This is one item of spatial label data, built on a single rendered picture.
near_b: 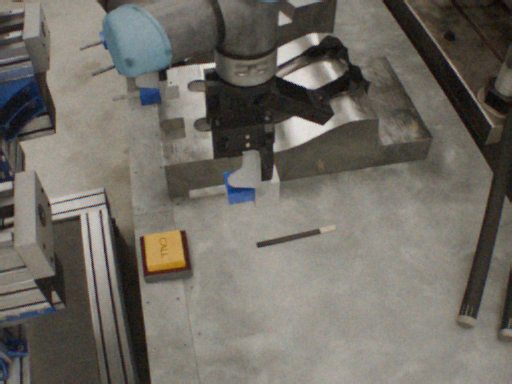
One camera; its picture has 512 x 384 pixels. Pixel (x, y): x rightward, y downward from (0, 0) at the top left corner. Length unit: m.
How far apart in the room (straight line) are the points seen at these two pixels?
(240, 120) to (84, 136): 1.66
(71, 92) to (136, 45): 2.03
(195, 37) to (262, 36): 0.08
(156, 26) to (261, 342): 0.50
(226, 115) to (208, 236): 0.30
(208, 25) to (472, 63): 0.95
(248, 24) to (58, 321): 1.18
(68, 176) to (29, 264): 1.41
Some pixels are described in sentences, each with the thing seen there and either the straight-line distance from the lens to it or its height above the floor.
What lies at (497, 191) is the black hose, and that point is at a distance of 0.97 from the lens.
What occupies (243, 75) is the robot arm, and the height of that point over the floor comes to 1.17.
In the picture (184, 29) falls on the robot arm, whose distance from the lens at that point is 0.54.
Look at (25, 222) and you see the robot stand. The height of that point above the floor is 0.99.
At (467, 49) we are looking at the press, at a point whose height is 0.79.
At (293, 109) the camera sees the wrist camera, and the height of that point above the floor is 1.09.
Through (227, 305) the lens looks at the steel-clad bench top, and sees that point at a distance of 0.86.
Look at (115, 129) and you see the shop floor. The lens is 2.29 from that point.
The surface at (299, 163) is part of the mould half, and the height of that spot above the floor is 0.84.
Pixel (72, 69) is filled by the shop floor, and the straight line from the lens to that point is 2.69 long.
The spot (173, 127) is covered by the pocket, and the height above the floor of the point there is 0.87.
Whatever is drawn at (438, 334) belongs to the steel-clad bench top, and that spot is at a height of 0.80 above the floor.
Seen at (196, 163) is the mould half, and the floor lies 0.88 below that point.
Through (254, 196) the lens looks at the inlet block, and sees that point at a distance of 0.81.
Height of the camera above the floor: 1.57
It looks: 51 degrees down
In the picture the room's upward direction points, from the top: straight up
